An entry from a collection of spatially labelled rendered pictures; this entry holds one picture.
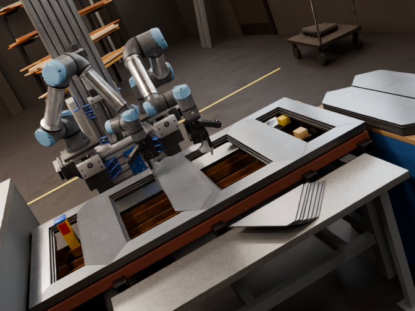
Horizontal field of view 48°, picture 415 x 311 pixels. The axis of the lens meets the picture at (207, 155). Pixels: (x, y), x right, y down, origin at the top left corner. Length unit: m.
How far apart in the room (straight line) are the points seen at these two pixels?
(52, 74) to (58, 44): 0.52
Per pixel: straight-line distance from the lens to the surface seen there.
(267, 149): 2.17
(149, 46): 2.43
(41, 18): 2.90
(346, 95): 2.46
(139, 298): 1.79
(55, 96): 2.50
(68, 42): 2.91
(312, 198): 1.86
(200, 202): 1.96
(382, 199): 2.02
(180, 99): 2.09
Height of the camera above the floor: 1.73
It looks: 22 degrees down
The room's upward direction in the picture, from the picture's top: 24 degrees counter-clockwise
